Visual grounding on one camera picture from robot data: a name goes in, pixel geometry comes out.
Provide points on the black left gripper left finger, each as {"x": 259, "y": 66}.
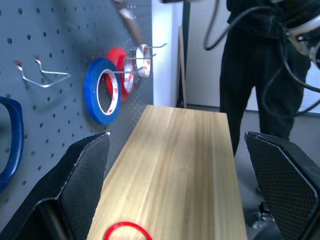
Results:
{"x": 75, "y": 180}

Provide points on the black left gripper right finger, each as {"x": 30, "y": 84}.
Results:
{"x": 287, "y": 180}

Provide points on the blue tape roll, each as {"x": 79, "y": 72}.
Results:
{"x": 91, "y": 100}

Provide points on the red tape roll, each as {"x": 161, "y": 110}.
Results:
{"x": 115, "y": 53}

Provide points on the white tape roll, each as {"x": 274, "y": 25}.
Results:
{"x": 140, "y": 51}

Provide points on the gray metal pegboard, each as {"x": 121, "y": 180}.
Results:
{"x": 62, "y": 25}

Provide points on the double prong metal hook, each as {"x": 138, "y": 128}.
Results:
{"x": 53, "y": 72}

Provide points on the person in black clothes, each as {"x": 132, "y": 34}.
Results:
{"x": 240, "y": 75}

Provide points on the long metal peg hook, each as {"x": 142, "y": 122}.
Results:
{"x": 156, "y": 46}
{"x": 140, "y": 58}
{"x": 125, "y": 72}

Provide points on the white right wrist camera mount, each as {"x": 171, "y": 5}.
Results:
{"x": 303, "y": 47}

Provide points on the black upright post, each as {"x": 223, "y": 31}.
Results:
{"x": 186, "y": 15}

